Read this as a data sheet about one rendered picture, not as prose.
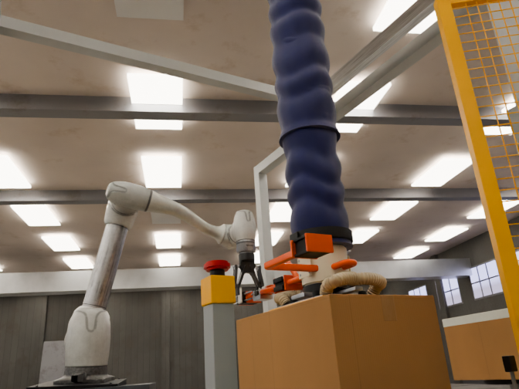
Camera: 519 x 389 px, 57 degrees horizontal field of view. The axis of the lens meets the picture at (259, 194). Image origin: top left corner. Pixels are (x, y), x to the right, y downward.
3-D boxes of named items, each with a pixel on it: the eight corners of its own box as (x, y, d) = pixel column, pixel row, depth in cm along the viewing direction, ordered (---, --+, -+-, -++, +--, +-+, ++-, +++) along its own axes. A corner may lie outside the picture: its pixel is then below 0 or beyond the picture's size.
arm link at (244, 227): (260, 238, 222) (249, 246, 233) (258, 208, 228) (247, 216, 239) (239, 238, 218) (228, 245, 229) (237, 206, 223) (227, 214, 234)
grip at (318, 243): (334, 252, 129) (331, 235, 131) (307, 251, 125) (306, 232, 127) (316, 259, 136) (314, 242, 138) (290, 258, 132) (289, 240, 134)
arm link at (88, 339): (64, 367, 170) (69, 305, 177) (62, 366, 186) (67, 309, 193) (111, 365, 176) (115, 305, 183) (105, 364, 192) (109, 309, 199)
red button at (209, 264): (235, 275, 122) (235, 259, 123) (210, 274, 118) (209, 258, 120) (224, 280, 127) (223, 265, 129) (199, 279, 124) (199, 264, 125)
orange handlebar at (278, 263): (384, 260, 147) (381, 248, 148) (302, 255, 133) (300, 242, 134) (249, 304, 222) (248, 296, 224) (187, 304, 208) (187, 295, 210)
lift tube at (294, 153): (366, 243, 167) (330, 7, 203) (314, 239, 156) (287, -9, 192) (328, 258, 185) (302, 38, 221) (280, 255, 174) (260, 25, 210)
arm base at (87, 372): (47, 385, 165) (49, 368, 167) (68, 380, 187) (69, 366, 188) (100, 383, 166) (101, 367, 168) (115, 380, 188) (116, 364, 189)
